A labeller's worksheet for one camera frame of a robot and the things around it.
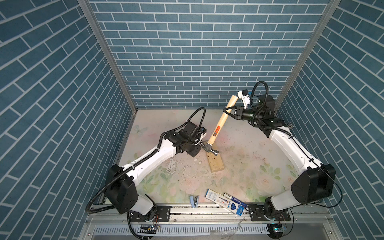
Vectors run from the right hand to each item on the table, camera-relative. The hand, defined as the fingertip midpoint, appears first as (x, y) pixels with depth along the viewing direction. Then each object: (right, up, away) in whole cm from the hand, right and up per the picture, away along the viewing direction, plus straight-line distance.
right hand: (227, 111), depth 73 cm
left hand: (-13, -20, +7) cm, 25 cm away
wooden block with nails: (-4, -30, +16) cm, 34 cm away
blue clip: (-17, -46, +3) cm, 49 cm away
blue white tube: (+5, -46, +4) cm, 46 cm away
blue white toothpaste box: (-1, -47, +3) cm, 47 cm away
